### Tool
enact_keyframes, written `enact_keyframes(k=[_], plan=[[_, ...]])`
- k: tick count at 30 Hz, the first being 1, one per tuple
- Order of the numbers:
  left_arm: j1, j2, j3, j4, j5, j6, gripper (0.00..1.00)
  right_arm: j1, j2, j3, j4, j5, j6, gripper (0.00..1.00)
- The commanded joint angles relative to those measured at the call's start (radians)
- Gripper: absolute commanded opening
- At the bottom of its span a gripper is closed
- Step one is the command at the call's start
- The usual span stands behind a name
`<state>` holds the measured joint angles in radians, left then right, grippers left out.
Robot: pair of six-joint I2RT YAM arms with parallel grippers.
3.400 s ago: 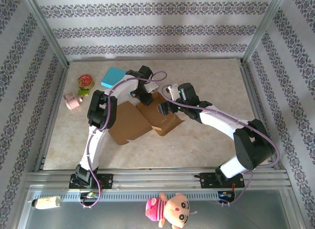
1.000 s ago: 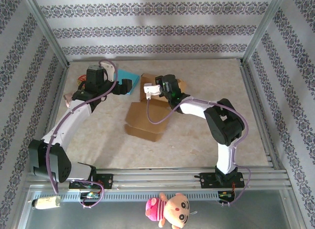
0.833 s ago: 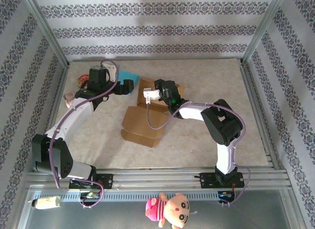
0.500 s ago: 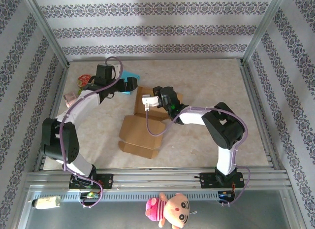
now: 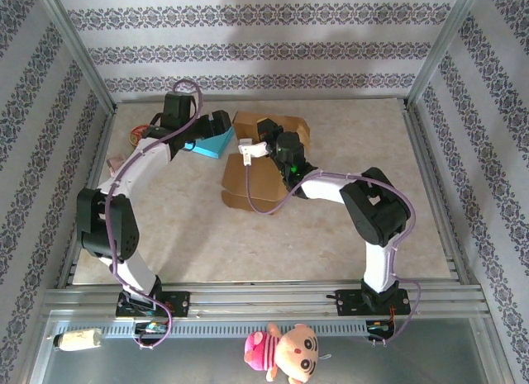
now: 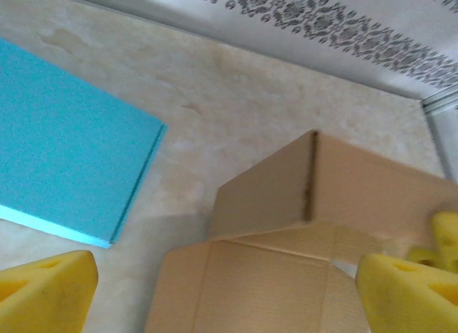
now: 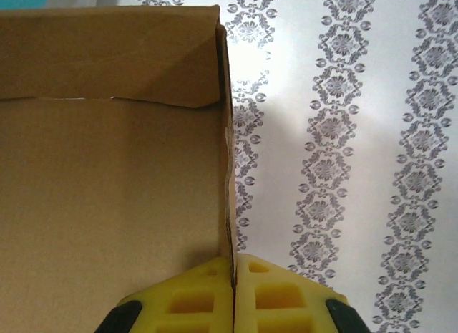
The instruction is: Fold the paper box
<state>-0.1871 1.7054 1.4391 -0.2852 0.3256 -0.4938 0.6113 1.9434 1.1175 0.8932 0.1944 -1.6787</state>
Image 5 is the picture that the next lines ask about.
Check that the brown cardboard box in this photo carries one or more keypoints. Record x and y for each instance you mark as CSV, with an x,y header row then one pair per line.
x,y
256,186

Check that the white and blue paper box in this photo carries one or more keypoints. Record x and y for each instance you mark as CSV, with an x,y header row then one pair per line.
x,y
213,146

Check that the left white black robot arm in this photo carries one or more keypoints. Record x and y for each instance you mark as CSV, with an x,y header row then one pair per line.
x,y
107,227

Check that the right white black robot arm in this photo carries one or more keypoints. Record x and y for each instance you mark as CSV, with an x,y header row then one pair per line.
x,y
380,210

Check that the red round tin can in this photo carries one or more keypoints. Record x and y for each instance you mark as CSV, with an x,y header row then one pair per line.
x,y
136,135

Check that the right small circuit board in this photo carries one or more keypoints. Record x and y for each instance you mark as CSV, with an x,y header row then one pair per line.
x,y
379,328

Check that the small circuit board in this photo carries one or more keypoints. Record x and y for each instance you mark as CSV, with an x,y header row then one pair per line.
x,y
152,328
379,328

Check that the pink plush doll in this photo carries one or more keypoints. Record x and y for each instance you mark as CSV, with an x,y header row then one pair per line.
x,y
285,351

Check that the left small circuit board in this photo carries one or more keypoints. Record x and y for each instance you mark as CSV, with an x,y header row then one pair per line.
x,y
152,328

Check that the grey metal sheet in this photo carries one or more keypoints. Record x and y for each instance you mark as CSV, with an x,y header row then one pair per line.
x,y
186,363

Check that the beige cork-coloured bottle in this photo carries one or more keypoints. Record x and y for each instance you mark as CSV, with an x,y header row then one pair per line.
x,y
76,339

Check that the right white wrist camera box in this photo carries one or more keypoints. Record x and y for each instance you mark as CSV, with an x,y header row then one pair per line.
x,y
253,149

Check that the left aluminium side rail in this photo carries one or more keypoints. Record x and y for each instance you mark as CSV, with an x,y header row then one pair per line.
x,y
97,161

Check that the aluminium side rail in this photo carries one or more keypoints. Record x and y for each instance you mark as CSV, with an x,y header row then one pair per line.
x,y
97,161
430,169

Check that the left aluminium frame post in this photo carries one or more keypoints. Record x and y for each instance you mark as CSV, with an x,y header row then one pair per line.
x,y
78,49

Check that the aluminium frame post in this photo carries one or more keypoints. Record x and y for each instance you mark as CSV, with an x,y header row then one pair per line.
x,y
440,49
78,49

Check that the right aluminium side rail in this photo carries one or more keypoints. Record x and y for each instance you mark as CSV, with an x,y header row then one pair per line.
x,y
430,169

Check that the aluminium mounting rail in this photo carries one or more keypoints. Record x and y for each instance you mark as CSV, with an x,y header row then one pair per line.
x,y
264,299

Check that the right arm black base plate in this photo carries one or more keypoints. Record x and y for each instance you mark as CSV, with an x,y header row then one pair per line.
x,y
349,303

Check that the right aluminium frame post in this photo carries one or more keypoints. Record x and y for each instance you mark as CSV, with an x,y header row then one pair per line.
x,y
440,49

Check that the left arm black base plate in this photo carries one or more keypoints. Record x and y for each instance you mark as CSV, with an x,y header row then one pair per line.
x,y
177,303

